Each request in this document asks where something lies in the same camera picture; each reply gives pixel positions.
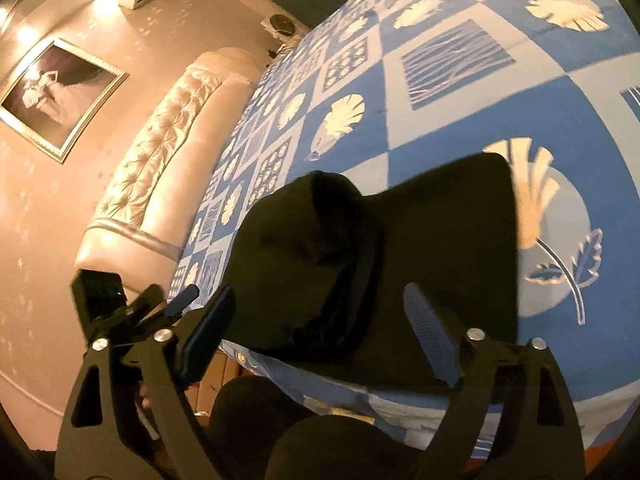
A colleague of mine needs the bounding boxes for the framed wall picture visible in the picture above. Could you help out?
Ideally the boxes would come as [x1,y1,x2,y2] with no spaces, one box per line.
[1,38,128,164]

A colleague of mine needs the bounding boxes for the person's dark clothed knee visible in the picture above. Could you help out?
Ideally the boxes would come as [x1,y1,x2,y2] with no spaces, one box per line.
[207,376,421,480]

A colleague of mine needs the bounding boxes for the person's left hand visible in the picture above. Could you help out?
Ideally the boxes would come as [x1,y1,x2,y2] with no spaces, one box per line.
[138,382,152,410]

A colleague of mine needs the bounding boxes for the black pants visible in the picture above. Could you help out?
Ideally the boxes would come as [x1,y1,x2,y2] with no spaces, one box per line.
[222,153,518,393]

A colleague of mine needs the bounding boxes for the blue patterned bed cover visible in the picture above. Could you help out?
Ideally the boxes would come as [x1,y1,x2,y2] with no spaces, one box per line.
[170,0,639,448]

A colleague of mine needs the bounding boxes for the cream tufted headboard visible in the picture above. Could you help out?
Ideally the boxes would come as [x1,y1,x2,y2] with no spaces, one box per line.
[75,48,265,295]

